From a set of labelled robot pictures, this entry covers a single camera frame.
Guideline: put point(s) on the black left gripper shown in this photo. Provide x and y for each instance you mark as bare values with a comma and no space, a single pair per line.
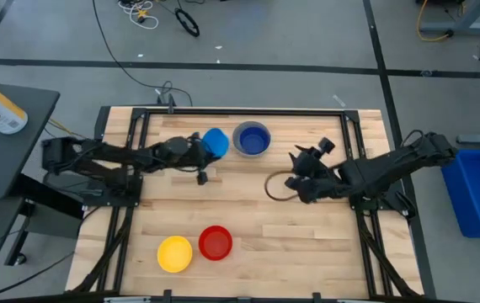
177,151

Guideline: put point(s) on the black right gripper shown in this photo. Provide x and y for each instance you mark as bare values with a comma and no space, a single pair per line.
320,177

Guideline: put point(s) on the blue cup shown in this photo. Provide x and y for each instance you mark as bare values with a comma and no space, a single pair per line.
215,143

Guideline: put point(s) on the red plastic bowl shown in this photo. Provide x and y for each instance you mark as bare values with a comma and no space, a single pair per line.
215,242

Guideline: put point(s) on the yellow plastic bowl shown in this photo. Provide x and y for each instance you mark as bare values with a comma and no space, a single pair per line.
174,254

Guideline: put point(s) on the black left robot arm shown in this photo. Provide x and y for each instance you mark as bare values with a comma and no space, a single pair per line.
97,153

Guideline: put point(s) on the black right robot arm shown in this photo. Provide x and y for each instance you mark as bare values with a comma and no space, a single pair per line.
391,168

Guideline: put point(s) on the grey plastic bowl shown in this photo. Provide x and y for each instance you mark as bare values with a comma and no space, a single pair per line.
236,145

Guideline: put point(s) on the dark blue plastic bowl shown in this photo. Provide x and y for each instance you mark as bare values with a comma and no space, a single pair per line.
254,140

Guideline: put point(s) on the black side table stand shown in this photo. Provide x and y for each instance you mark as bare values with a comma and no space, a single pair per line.
46,198

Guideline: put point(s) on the dark grey side table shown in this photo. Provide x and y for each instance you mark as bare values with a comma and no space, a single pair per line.
4,147

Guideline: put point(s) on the white bottle with yellow label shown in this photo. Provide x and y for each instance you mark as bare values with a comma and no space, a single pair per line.
0,110

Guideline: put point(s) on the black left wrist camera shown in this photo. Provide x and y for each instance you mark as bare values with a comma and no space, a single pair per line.
202,177

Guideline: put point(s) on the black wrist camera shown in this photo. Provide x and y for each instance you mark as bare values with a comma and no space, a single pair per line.
326,146
202,177

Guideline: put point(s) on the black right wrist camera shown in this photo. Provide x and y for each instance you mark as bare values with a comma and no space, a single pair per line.
326,146

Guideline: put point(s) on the black metal table frame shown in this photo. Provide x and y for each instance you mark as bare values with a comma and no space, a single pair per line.
244,113

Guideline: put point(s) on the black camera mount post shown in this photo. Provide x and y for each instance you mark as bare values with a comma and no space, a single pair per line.
167,100

